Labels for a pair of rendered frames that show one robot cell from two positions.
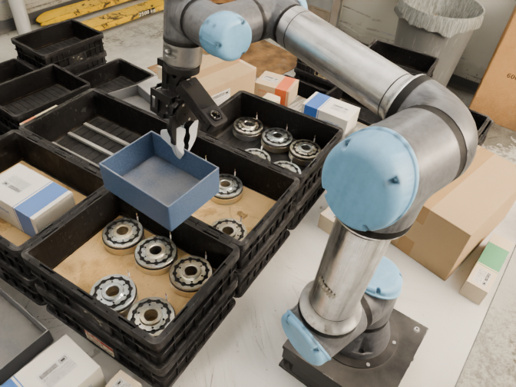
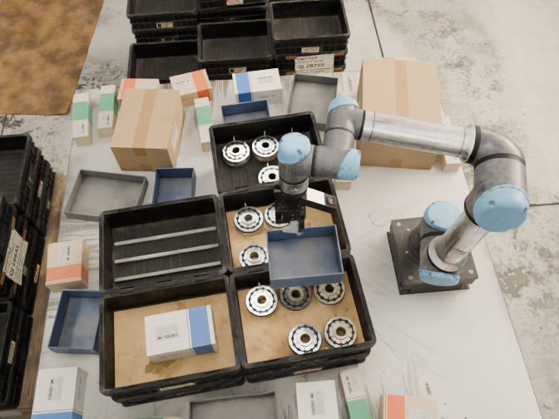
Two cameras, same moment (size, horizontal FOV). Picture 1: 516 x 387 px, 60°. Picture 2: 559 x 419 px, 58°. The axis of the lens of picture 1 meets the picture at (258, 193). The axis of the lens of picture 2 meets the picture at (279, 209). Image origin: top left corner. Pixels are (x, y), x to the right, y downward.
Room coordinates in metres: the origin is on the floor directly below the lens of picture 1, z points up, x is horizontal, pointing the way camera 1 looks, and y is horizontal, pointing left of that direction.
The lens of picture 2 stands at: (0.27, 0.62, 2.40)
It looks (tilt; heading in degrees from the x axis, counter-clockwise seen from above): 60 degrees down; 323
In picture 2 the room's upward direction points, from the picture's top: 1 degrees counter-clockwise
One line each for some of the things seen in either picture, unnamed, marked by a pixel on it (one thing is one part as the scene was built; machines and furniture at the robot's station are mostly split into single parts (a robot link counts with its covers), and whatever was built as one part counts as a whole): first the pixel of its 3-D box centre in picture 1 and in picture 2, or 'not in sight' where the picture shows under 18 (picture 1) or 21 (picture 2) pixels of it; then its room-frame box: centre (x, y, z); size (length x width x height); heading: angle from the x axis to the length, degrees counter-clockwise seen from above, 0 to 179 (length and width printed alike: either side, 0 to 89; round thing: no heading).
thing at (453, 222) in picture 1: (445, 198); (396, 113); (1.07, -0.59, 0.80); 0.40 x 0.30 x 0.20; 137
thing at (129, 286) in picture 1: (113, 292); (304, 338); (0.58, 0.31, 0.86); 0.10 x 0.10 x 0.01
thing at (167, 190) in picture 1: (160, 177); (303, 256); (0.71, 0.21, 1.10); 0.20 x 0.15 x 0.07; 57
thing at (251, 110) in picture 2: not in sight; (246, 120); (1.46, -0.12, 0.74); 0.20 x 0.15 x 0.07; 62
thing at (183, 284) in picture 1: (190, 272); (328, 288); (0.65, 0.14, 0.86); 0.10 x 0.10 x 0.01
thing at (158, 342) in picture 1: (133, 254); (300, 308); (0.64, 0.27, 0.92); 0.40 x 0.30 x 0.02; 62
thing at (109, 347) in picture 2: (22, 199); (171, 337); (0.83, 0.62, 0.87); 0.40 x 0.30 x 0.11; 62
